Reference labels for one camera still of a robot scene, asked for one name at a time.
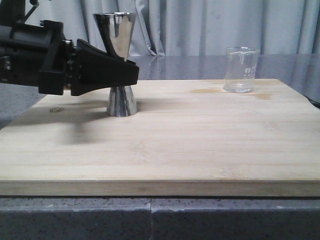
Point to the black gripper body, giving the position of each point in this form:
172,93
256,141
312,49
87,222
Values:
35,56

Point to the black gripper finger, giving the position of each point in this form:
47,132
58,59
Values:
93,69

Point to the steel double jigger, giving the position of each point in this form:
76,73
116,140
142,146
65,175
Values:
116,29

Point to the glass beaker with liquid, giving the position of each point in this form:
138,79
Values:
241,64

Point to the grey curtain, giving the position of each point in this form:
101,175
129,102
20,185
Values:
195,27

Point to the wooden cutting board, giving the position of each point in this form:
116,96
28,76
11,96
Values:
189,138

